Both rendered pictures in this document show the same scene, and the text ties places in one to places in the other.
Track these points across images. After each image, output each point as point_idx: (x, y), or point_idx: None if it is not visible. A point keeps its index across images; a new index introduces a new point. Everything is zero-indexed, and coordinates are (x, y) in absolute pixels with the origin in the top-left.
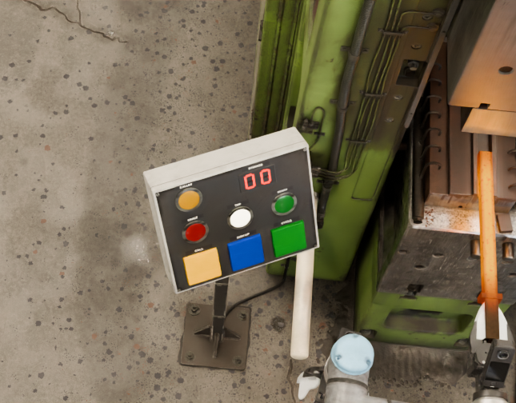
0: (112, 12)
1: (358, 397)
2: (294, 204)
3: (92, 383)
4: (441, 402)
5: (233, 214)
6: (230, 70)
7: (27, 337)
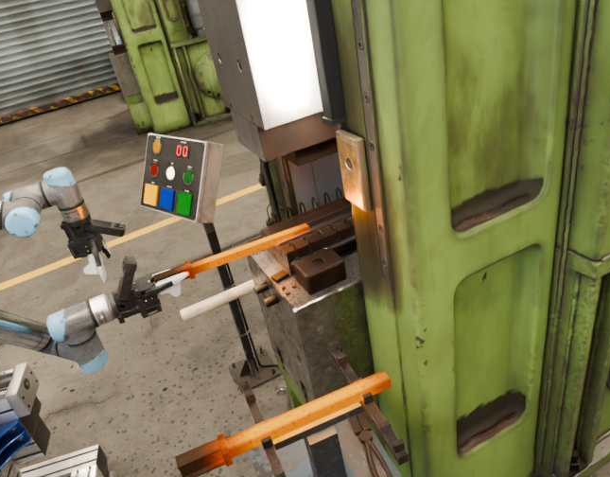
0: None
1: (30, 189)
2: (191, 180)
3: (198, 344)
4: None
5: (168, 167)
6: None
7: (208, 313)
